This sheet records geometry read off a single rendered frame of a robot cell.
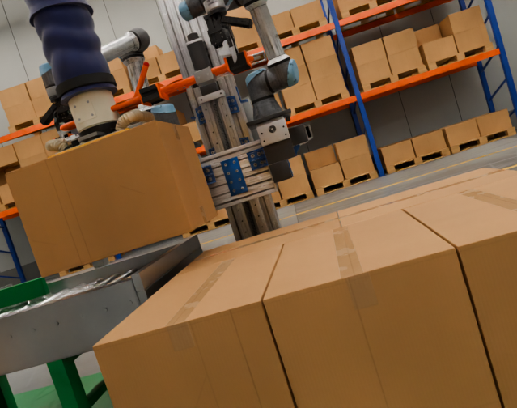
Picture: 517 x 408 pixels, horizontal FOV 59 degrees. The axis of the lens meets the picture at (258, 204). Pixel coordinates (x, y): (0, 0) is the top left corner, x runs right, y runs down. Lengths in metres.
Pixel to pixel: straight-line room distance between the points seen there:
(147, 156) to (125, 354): 0.75
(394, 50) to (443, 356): 8.56
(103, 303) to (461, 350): 1.08
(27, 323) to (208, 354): 0.87
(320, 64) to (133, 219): 7.72
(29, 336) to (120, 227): 0.47
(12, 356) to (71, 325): 0.25
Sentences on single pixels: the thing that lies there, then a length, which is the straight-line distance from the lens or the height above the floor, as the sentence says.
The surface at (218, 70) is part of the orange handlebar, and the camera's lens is 1.76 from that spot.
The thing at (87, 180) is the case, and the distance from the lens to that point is 1.72.
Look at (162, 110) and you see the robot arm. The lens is 2.35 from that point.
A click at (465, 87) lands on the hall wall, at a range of 11.02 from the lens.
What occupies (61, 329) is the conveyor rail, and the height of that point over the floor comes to 0.50.
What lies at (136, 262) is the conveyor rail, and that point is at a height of 0.57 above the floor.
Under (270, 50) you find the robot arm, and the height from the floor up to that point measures 1.32.
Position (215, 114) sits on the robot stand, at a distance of 2.44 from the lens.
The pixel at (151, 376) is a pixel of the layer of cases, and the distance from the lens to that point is 1.10.
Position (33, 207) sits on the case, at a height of 0.92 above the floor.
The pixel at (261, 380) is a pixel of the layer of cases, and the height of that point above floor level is 0.38.
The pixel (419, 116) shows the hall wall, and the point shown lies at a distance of 10.65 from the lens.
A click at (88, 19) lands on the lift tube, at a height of 1.55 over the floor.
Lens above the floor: 0.80
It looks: 4 degrees down
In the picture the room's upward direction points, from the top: 18 degrees counter-clockwise
